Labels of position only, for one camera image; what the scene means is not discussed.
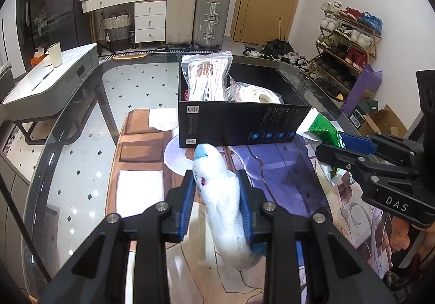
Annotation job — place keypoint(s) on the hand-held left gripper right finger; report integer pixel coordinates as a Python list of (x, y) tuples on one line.
[(245, 209)]

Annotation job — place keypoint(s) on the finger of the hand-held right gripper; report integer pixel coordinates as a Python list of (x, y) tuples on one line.
[(340, 156), (358, 144)]

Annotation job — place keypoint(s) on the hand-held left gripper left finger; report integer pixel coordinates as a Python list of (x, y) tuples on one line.
[(188, 209)]

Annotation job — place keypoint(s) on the white plush toy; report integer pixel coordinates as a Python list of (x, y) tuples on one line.
[(221, 209)]

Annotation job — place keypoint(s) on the green white packet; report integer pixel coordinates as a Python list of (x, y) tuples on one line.
[(321, 127)]

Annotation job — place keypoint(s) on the black cardboard box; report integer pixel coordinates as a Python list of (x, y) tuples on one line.
[(238, 120)]

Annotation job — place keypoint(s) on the person's right hand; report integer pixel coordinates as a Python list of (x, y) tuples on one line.
[(399, 232)]

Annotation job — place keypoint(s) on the dark labelled box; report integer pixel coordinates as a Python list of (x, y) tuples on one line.
[(356, 117)]

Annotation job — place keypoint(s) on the open cardboard box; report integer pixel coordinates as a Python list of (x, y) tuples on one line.
[(384, 124)]

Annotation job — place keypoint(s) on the green box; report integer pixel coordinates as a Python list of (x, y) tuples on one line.
[(368, 105)]

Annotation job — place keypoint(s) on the purple mat bag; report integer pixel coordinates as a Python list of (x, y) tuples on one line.
[(363, 90)]

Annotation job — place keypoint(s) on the printed desk mat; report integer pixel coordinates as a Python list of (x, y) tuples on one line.
[(142, 161)]

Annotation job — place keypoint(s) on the wooden shoe rack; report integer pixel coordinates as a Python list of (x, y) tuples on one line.
[(376, 47)]

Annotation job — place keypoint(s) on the pile of floor shoes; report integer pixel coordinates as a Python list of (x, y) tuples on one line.
[(289, 56)]

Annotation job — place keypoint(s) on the black umbrella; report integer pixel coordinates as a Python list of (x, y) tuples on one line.
[(280, 42)]

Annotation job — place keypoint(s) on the small black floor object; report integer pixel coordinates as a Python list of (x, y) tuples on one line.
[(163, 49)]

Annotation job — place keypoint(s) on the striped floor runner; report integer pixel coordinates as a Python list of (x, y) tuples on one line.
[(136, 53)]

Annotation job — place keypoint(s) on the grey low cabinet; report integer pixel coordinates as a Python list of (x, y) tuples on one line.
[(10, 188)]

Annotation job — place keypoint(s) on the white grey side table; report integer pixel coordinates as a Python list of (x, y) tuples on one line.
[(51, 86)]

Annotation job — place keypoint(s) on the silver suitcase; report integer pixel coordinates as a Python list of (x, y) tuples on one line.
[(212, 17)]

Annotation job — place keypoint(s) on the woven laundry basket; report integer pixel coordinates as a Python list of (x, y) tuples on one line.
[(117, 32)]

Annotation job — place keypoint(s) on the beige suitcase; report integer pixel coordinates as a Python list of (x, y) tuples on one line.
[(180, 15)]

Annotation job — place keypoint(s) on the white dressing table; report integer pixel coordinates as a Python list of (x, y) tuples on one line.
[(142, 15)]

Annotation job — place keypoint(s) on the cream cup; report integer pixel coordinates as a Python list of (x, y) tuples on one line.
[(54, 54)]

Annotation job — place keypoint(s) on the small orange box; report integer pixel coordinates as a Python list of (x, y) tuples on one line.
[(36, 59)]

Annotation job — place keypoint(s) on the dark grey fridge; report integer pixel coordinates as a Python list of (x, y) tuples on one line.
[(68, 1)]

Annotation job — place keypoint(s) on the dark glass cabinet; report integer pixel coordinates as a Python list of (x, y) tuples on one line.
[(30, 18)]

